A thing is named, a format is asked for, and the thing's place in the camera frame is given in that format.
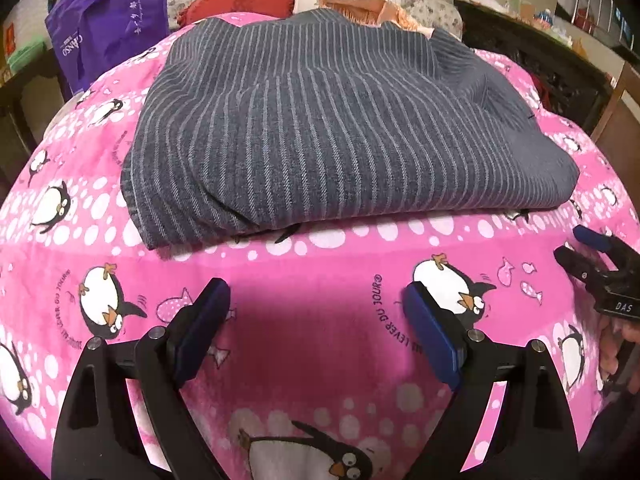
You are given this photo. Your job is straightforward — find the grey pinstriped suit jacket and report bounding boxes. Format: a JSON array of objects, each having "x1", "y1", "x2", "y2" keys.
[{"x1": 120, "y1": 9, "x2": 579, "y2": 249}]

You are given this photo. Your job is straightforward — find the person's right hand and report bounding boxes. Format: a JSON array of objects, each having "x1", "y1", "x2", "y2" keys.
[{"x1": 599, "y1": 315, "x2": 640, "y2": 382}]

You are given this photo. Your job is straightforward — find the brown wooden chair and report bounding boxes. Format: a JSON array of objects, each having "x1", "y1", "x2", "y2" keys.
[{"x1": 591, "y1": 62, "x2": 639, "y2": 174}]

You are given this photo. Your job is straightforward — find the red cloth beside bed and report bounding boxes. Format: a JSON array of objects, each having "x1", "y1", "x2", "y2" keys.
[{"x1": 530, "y1": 74, "x2": 552, "y2": 112}]

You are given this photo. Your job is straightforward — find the dark carved wooden cabinet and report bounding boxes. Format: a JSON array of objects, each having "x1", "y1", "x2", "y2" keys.
[{"x1": 454, "y1": 0, "x2": 613, "y2": 133}]

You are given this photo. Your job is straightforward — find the pink penguin bedspread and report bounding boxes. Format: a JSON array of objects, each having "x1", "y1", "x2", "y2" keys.
[{"x1": 1, "y1": 25, "x2": 639, "y2": 479}]

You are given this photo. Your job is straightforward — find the metal rack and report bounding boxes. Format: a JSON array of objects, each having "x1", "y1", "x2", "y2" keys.
[{"x1": 555, "y1": 0, "x2": 639, "y2": 58}]

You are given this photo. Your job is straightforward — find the dark wooden side table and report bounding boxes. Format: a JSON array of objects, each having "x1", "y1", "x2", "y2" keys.
[{"x1": 1, "y1": 49, "x2": 73, "y2": 193}]

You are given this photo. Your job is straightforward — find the white orange pillow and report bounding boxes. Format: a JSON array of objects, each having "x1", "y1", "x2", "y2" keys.
[{"x1": 293, "y1": 0, "x2": 434, "y2": 37}]

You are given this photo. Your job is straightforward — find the green plastic container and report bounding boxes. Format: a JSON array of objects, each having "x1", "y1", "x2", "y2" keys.
[{"x1": 6, "y1": 39, "x2": 47, "y2": 74}]

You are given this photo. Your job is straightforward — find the purple tote bag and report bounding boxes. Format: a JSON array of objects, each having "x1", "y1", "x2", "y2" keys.
[{"x1": 44, "y1": 0, "x2": 169, "y2": 93}]

